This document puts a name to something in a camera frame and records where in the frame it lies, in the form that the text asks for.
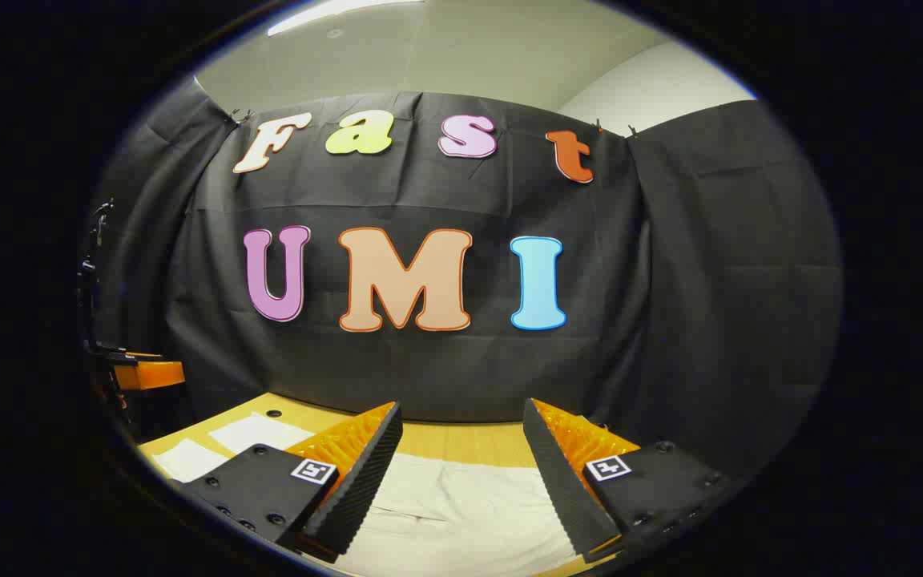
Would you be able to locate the white jeans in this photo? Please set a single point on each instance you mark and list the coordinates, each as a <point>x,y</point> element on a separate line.
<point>461,513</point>

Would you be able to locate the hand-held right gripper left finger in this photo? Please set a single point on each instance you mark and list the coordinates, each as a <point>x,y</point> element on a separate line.
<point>361,489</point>

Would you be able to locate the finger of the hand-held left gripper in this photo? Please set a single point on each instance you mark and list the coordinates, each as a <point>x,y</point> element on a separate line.
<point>153,374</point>

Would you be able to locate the black backdrop cloth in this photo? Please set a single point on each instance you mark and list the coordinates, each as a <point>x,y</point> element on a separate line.
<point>461,369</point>

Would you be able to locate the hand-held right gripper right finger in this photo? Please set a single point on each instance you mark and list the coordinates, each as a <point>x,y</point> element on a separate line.
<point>562,497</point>

